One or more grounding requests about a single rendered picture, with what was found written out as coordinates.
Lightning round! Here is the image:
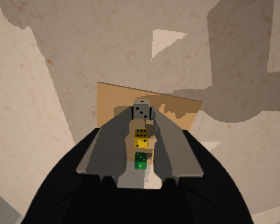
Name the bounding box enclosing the yellow die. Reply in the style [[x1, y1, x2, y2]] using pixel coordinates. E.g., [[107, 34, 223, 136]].
[[134, 129, 148, 148]]

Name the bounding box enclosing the green die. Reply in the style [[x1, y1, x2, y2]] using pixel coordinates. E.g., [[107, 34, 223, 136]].
[[135, 153, 147, 169]]

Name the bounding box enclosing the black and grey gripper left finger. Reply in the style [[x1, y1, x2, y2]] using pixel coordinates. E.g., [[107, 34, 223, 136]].
[[21, 106, 134, 224]]

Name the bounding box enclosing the orange flat mat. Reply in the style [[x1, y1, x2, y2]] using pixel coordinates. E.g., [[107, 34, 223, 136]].
[[97, 82, 203, 165]]

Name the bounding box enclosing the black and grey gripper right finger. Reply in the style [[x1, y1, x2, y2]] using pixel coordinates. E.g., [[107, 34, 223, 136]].
[[149, 106, 254, 224]]

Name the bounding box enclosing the white die with black pips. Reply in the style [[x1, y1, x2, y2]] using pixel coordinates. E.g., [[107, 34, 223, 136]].
[[133, 98, 151, 120]]

